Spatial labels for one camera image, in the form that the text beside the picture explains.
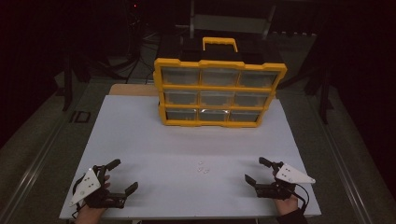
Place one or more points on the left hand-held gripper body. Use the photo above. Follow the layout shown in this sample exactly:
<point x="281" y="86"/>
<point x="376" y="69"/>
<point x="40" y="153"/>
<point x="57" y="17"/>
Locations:
<point x="90" y="186"/>

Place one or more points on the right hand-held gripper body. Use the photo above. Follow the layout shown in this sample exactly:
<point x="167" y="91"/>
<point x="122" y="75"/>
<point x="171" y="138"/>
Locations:
<point x="291" y="175"/>

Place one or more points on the yellow black organizer cabinet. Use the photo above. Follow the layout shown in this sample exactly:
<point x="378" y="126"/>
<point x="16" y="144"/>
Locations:
<point x="218" y="64"/>

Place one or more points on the person's left hand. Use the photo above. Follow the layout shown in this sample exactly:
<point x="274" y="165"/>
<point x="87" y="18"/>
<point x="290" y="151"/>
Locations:
<point x="90" y="216"/>

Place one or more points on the person's right hand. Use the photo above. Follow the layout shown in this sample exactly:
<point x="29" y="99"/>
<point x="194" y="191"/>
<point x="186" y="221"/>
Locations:
<point x="287" y="206"/>

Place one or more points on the white table board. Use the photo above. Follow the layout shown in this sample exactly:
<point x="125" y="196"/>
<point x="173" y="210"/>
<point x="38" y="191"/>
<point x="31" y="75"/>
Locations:
<point x="140" y="140"/>

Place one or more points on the black stand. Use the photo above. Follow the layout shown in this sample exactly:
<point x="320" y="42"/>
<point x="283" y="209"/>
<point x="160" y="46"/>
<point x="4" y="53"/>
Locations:
<point x="323" y="102"/>
<point x="67" y="93"/>

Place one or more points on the grid of clear drawers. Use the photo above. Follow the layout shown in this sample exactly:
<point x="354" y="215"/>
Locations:
<point x="180" y="76"/>

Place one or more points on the grey metal stand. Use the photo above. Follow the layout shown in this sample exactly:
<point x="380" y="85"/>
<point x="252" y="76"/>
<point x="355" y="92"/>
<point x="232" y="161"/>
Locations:
<point x="230" y="23"/>

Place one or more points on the metal floor rail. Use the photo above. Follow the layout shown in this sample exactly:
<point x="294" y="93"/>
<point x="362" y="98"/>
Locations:
<point x="33" y="174"/>
<point x="345" y="177"/>

